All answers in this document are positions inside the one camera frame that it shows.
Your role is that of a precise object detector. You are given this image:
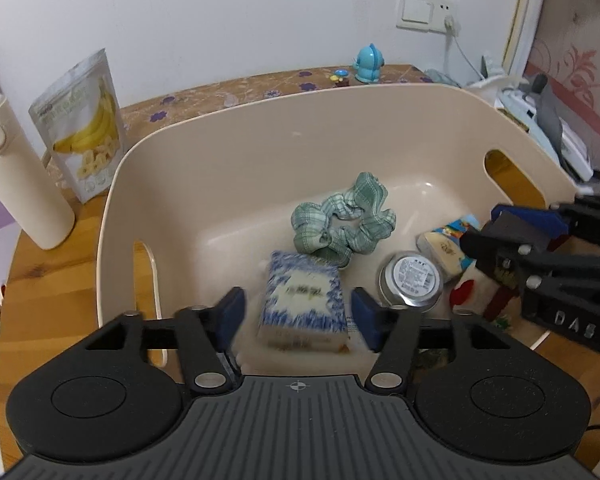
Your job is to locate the white power strip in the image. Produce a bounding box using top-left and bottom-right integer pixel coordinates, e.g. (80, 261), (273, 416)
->
(497, 87), (536, 133)

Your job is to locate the green plaid scrunchie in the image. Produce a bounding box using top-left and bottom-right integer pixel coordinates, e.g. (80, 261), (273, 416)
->
(291, 171), (397, 266)

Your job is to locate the banana chips pouch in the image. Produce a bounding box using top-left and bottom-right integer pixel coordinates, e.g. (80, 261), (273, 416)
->
(28, 48), (127, 204)

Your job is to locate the white wall switch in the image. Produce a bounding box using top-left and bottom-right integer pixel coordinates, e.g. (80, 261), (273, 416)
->
(396, 0), (438, 31)

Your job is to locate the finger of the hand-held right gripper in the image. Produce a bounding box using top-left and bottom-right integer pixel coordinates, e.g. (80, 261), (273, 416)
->
(460, 230), (600, 291)
(490, 195), (600, 253)

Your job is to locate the white handheld device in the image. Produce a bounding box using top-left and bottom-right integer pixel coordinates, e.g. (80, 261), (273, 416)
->
(555, 120), (597, 183)

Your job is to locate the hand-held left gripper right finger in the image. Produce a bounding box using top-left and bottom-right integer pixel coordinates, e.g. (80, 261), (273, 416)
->
(350, 287), (518, 393)

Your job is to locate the blue floral tissue pack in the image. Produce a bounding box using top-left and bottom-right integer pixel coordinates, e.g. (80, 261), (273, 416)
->
(256, 250), (351, 356)

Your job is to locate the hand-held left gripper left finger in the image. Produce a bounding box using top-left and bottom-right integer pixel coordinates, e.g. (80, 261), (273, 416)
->
(82, 286), (246, 396)

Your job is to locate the floral headboard white frame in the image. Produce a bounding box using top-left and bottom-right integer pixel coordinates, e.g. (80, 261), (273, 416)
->
(502, 0), (600, 201)

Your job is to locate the grey cuff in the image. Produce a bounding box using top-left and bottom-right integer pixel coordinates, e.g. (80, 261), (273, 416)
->
(522, 74), (566, 161)

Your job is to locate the blue toy figure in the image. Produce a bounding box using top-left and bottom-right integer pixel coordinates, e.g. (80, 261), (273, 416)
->
(351, 44), (387, 84)

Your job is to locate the red plush toy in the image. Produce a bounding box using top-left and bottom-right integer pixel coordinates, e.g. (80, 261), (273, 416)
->
(447, 265), (511, 331)

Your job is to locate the cream thermos bottle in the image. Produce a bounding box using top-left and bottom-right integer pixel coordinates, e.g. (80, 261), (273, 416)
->
(0, 93), (76, 250)

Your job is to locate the white wall socket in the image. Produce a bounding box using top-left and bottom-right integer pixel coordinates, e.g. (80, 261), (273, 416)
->
(435, 0), (459, 36)

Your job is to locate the white power cable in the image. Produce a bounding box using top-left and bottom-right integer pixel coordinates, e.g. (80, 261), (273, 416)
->
(445, 17), (483, 83)

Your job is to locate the beige plastic storage bin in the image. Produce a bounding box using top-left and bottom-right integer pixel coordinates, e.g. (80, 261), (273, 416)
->
(96, 83), (586, 376)

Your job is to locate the round metal tin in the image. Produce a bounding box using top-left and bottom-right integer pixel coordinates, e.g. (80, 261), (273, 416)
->
(377, 251), (445, 311)

